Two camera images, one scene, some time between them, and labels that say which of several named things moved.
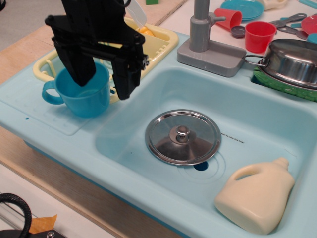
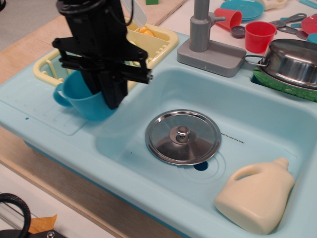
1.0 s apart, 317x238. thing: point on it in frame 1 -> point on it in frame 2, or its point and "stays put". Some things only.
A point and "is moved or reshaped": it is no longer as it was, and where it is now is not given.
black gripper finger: [80, 66] -> [93, 81]
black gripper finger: [127, 76] -> [114, 90]
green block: [151, 2] stays put
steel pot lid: [183, 137] stays put
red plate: [309, 25] stays put
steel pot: [292, 61] stays put
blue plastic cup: [91, 100] is moved or reshaped
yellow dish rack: [158, 43] stays put
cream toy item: [269, 4] stays put
